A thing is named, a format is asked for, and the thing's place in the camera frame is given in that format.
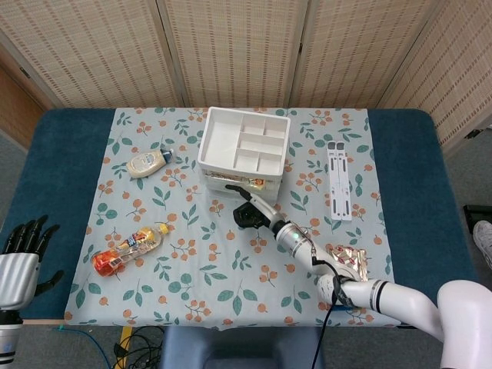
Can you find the blue padded chair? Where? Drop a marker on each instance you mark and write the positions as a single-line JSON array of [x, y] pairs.
[[238, 350]]

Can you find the white folding laptop stand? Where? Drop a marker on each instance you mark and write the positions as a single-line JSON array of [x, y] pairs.
[[340, 180]]

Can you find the mayonnaise squeeze bottle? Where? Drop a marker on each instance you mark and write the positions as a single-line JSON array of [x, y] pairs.
[[144, 163]]

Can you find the floral patterned tablecloth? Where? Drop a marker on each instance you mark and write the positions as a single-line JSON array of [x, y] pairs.
[[192, 269]]

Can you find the white drawer organizer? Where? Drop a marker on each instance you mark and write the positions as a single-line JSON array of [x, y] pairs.
[[221, 140]]

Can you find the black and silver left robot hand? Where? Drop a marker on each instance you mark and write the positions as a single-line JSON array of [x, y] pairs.
[[17, 276]]

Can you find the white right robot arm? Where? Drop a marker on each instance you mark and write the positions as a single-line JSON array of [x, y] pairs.
[[384, 294]]

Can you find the long striped snack bar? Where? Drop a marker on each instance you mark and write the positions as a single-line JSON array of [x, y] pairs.
[[227, 177]]

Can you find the black box frame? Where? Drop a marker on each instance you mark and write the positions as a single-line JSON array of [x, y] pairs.
[[471, 210]]

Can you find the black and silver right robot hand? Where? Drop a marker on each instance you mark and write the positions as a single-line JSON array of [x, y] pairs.
[[257, 215]]

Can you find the white sneaker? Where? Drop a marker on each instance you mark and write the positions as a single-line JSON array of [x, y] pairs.
[[483, 240]]

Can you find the woven bamboo folding screen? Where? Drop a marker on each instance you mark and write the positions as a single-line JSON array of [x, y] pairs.
[[238, 50]]

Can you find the silver foil snack packet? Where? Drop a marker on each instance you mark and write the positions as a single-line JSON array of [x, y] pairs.
[[351, 261]]

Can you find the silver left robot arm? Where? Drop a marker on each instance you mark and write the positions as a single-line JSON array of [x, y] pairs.
[[7, 338]]

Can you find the orange drink plastic bottle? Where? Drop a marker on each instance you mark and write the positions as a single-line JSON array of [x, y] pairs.
[[130, 246]]

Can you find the wooden door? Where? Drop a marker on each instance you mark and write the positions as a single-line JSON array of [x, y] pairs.
[[15, 107]]

